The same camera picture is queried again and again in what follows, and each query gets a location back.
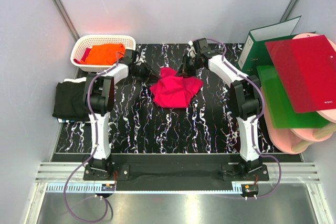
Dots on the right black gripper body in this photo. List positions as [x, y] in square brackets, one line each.
[190, 65]

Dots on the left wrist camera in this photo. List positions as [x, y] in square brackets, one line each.
[130, 56]

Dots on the folded black t shirt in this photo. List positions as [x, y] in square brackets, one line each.
[69, 103]

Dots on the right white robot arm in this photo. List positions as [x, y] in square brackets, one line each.
[245, 102]

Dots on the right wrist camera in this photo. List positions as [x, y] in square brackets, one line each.
[198, 47]

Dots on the red plastic folder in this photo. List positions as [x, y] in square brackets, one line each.
[306, 68]

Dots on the aluminium rail frame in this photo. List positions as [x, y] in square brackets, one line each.
[67, 178]

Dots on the white plastic basket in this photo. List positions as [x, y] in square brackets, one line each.
[88, 41]

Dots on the magenta t shirt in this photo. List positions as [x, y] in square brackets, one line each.
[174, 92]

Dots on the green plastic folder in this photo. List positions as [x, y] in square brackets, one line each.
[280, 109]

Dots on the green lever arch binder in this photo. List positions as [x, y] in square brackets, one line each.
[255, 53]

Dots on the orange t shirt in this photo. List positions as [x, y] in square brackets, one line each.
[103, 55]

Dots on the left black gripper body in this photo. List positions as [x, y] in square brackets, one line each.
[142, 71]

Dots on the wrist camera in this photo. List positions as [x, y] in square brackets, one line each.
[198, 47]
[130, 56]

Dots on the pink round wooden stool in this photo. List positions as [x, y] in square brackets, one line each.
[295, 141]

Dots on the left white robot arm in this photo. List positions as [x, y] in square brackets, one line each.
[99, 99]

